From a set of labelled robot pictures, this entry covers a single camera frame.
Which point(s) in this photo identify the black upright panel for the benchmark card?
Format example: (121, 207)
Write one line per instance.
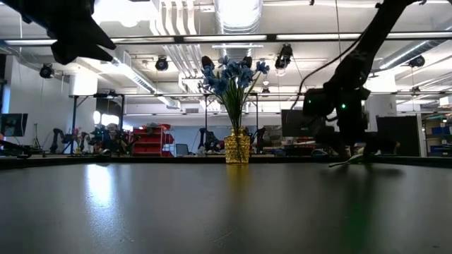
(402, 134)

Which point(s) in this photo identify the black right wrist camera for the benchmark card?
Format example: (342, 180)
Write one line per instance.
(318, 102)

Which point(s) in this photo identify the black ceiling spotlight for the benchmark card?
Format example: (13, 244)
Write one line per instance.
(46, 70)
(161, 63)
(284, 56)
(417, 61)

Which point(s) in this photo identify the grey office chair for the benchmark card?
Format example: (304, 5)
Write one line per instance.
(182, 150)

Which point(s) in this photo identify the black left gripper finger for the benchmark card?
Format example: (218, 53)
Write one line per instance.
(77, 54)
(92, 37)

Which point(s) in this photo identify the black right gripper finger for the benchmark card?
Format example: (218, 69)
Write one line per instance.
(357, 146)
(343, 147)

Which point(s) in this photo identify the blue artificial flower bunch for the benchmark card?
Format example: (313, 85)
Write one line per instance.
(231, 75)

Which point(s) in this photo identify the black tall stand frame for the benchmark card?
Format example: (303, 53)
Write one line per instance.
(73, 120)

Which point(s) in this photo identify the red shelf cart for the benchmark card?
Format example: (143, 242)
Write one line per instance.
(150, 141)

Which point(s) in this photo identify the person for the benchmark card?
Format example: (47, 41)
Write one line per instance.
(114, 135)

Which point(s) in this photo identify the yellow textured glass vase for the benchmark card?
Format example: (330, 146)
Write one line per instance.
(237, 150)

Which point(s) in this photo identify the yellow artificial tulip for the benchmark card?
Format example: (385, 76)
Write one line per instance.
(347, 161)

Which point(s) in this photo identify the silver ventilation duct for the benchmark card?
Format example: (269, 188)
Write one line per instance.
(238, 17)

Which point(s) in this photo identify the black computer monitor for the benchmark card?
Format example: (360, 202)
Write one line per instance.
(14, 124)
(293, 125)

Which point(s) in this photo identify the overhead light bar frame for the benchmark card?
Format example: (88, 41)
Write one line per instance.
(226, 38)

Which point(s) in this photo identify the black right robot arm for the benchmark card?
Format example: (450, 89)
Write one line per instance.
(374, 35)

